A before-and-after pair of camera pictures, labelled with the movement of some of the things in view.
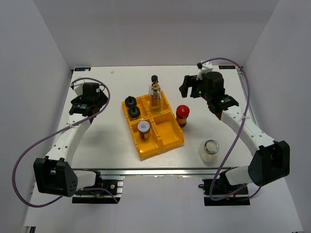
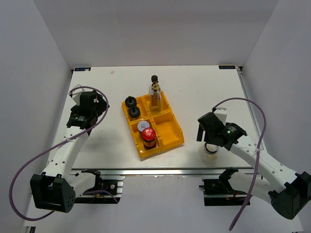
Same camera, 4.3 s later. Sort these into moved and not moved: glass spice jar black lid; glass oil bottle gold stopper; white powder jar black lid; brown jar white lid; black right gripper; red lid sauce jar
Moved: red lid sauce jar; black right gripper
Not moved: brown jar white lid; white powder jar black lid; glass spice jar black lid; glass oil bottle gold stopper
